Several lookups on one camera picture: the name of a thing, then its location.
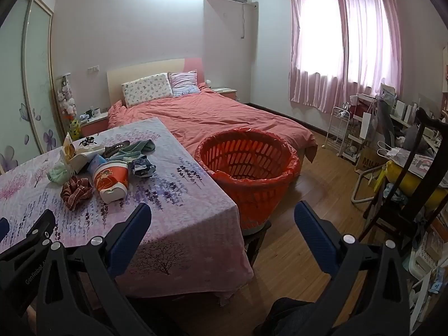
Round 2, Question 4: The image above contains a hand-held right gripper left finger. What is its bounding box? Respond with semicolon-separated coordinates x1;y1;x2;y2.
35;202;158;336

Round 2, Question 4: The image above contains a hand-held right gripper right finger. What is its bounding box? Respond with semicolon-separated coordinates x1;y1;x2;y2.
293;200;412;336

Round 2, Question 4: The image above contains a red paper cup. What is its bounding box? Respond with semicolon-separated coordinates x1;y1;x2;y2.
92;160;129;204

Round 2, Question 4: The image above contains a red plaid scrunchie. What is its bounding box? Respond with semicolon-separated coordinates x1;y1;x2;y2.
60;177;94;211

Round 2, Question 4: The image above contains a light green cloth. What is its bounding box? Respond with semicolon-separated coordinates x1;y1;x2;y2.
47;161;72;185

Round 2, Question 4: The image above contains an orange plastic basket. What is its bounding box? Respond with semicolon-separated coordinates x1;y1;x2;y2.
194;128;302;230

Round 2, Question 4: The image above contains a dark patterned sock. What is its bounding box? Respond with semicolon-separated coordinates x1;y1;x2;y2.
130;156;157;177

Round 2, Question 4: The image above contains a light blue cream tube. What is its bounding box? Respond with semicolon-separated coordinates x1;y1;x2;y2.
87;156;107;174

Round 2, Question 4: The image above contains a dark brown packet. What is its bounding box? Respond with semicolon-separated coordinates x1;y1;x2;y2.
102;141;131;158

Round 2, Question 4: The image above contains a teal sock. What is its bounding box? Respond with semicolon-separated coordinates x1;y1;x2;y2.
115;139;156;163

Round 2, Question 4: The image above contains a dark stool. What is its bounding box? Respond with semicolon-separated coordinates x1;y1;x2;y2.
241;220;274;267

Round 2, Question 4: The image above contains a floral cloth covered table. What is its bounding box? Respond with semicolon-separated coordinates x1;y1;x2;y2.
0;116;254;300

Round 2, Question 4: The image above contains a person's dark trouser leg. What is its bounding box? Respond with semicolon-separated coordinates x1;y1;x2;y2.
254;297;337;336

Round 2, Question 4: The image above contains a dark wooden chair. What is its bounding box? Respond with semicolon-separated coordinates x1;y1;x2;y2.
357;107;448;253

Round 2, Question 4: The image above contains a brown kraft bag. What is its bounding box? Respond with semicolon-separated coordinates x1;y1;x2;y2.
355;140;389;176

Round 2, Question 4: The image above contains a white shelf cart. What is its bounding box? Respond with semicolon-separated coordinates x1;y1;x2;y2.
343;94;379;162

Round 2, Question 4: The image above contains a pink white nightstand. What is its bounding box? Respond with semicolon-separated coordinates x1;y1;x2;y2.
80;112;110;138
210;87;239;102

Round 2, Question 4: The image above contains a yellow plastic tub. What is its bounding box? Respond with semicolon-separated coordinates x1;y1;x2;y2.
385;161;448;211

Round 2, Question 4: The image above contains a white paper bag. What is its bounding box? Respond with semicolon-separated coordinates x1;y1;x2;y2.
359;112;377;139

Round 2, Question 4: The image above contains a grey chair back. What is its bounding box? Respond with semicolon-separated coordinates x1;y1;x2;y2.
376;98;396;148

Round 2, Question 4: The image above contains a plush toy column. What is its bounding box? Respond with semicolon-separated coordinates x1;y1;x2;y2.
56;73;79;120

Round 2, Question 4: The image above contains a bed with salmon duvet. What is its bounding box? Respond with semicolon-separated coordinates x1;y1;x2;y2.
107;89;318;163

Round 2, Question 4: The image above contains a grey cushion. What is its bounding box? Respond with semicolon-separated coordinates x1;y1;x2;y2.
395;126;431;151

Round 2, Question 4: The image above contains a white floral pillow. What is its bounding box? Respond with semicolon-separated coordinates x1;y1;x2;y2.
121;73;174;108

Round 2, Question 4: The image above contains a flower print sliding wardrobe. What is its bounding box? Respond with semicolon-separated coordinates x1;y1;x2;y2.
0;0;65;174

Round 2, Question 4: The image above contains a cluttered desk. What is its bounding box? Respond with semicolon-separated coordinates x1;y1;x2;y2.
380;84;448;155

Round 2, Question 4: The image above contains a pink striped pillow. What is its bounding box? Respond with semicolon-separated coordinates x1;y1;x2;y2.
168;70;202;97

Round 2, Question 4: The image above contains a cream pink bed headboard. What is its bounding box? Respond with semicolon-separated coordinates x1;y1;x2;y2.
106;58;204;107

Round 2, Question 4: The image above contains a pink curtain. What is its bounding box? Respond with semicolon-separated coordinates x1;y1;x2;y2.
287;0;403;114

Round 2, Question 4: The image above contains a white pipe conduit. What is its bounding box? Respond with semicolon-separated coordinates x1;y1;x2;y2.
241;2;260;39

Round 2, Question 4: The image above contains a white tube frame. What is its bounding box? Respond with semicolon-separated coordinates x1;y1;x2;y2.
352;166;382;204

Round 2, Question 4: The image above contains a white wire rack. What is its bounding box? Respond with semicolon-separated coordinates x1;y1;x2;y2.
324;107;354;156

